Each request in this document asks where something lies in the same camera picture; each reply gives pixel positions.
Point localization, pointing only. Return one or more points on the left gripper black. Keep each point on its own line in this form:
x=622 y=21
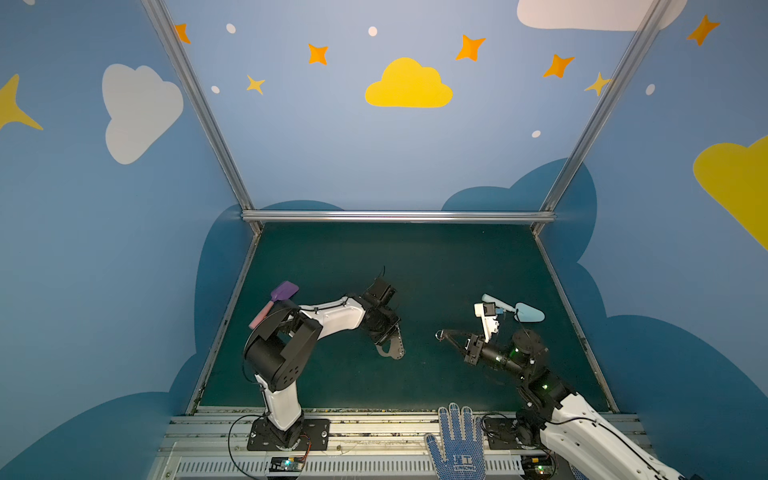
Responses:
x=385 y=324

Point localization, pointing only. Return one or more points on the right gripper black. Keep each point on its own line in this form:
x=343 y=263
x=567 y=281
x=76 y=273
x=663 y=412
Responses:
x=472 y=348

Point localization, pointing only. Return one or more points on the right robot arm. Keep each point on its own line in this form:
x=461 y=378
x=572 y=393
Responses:
x=557 y=417

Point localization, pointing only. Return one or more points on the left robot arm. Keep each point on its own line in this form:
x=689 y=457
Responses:
x=284 y=335

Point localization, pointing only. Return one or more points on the light blue toy shovel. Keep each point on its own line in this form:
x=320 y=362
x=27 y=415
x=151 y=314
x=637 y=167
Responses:
x=521 y=312

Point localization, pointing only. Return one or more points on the purple pink toy shovel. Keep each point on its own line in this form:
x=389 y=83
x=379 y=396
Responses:
x=283 y=291

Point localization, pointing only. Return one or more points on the blue dotted work glove left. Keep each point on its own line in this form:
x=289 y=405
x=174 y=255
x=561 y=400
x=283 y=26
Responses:
x=457 y=454

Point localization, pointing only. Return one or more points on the right controller board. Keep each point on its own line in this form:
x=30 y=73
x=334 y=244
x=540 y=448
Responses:
x=538 y=467

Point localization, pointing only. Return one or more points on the controller board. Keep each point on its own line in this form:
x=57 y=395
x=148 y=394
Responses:
x=292 y=465
x=538 y=467

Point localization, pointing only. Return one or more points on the left controller board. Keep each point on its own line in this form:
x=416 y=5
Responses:
x=292 y=465

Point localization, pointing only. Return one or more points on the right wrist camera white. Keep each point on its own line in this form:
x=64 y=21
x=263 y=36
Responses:
x=487 y=313

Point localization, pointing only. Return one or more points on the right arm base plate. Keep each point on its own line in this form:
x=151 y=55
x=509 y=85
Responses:
x=505 y=433

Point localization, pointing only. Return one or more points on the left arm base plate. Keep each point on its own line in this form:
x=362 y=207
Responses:
x=305 y=433

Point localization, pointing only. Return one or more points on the aluminium frame rear bar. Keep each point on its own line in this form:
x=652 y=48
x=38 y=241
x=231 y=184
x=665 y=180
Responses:
x=398 y=217

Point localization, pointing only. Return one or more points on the front aluminium rail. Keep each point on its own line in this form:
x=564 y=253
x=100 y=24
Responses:
x=211 y=444

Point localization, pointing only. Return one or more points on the aluminium frame left post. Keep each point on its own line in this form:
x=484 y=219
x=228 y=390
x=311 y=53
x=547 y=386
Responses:
x=161 y=20

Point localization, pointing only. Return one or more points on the aluminium frame post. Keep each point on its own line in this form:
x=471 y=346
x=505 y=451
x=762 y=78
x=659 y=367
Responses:
x=640 y=44
x=161 y=20

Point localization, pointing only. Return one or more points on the aluminium frame right post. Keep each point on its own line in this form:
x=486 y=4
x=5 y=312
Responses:
x=640 y=44

